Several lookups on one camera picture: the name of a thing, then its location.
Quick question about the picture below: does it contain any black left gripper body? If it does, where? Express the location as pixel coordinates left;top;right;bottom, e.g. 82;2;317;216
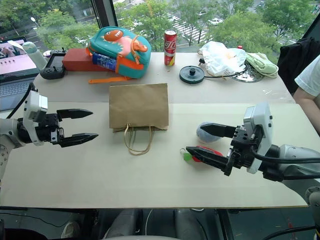
36;113;65;146

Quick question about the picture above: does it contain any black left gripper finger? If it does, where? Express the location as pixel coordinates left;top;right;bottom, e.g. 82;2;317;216
56;108;94;123
59;133;100;148

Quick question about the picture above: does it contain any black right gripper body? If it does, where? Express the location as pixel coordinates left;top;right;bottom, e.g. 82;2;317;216
223;124;265;177

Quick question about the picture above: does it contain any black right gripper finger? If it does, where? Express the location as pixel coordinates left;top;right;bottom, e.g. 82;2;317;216
185;146;231;173
200;124;238;139

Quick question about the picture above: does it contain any red and green toy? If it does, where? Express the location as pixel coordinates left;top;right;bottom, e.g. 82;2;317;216
179;145;224;164

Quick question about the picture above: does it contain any brown paper bag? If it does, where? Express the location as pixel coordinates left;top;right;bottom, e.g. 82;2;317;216
108;82;170;157

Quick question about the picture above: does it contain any white plastic bag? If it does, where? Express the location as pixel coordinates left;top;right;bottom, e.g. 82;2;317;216
199;40;248;77

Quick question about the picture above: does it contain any black handheld controller with screen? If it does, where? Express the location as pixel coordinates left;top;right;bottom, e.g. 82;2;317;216
39;48;68;81

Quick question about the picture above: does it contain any red rectangular box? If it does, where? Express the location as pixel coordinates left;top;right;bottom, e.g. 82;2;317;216
62;47;114;73

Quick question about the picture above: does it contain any blue snack packet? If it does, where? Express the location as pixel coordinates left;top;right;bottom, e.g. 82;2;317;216
91;52;118;71

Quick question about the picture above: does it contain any black round kettle base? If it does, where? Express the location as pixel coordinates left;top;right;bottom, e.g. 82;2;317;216
178;65;206;85

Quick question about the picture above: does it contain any silver round metal plate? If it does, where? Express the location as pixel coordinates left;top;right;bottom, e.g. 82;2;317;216
229;60;266;83

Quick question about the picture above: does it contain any grey laptop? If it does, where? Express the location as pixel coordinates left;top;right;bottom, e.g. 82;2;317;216
0;35;42;112

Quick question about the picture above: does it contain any dark grey rounded shape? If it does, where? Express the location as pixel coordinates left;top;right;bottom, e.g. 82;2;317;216
103;208;144;240
174;208;202;240

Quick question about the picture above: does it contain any white and green water bottle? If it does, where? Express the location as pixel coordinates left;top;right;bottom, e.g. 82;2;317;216
22;41;49;70

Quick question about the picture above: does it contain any light green cloth pouch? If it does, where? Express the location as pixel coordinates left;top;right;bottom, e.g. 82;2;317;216
244;51;280;78

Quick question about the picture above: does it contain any teal dinosaur backpack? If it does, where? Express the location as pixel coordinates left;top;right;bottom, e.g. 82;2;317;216
85;25;153;85

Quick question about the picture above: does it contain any white shoe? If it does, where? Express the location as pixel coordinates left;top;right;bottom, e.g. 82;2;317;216
60;220;81;240

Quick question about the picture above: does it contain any red cola can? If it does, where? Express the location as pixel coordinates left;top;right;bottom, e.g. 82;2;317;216
163;28;178;67

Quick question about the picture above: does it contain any white t-shirt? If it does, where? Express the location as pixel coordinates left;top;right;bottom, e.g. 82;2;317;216
294;53;320;98

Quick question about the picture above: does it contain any black jacket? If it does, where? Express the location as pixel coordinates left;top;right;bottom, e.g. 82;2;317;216
277;36;320;95

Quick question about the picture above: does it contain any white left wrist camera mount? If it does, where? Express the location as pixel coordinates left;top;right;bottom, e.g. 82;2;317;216
23;89;49;147

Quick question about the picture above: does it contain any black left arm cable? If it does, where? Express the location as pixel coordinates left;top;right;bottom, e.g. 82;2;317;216
6;82;38;120

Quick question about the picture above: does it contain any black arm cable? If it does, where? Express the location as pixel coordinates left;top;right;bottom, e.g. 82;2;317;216
250;145;320;165
6;82;38;120

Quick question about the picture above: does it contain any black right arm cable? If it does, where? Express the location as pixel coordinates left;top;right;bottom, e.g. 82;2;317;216
250;145;320;165

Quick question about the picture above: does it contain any black power cord with plug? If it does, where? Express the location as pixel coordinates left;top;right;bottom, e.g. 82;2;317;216
198;58;248;79

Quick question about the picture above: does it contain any thin white cable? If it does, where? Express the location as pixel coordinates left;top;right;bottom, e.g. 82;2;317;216
145;208;154;236

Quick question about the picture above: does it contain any black window frame pillar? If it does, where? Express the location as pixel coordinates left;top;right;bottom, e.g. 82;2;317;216
89;0;119;30

